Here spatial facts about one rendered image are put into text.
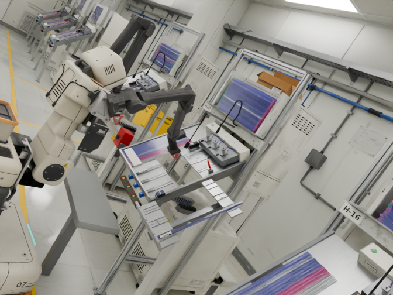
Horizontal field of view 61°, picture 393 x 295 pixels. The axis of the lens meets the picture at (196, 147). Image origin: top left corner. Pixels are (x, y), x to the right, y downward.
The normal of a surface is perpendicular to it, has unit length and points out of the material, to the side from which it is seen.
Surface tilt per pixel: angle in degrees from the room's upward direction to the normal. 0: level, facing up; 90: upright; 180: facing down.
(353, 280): 45
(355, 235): 90
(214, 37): 90
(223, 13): 90
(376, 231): 90
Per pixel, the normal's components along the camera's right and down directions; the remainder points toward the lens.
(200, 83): 0.46, 0.44
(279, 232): -0.72, -0.33
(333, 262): -0.13, -0.82
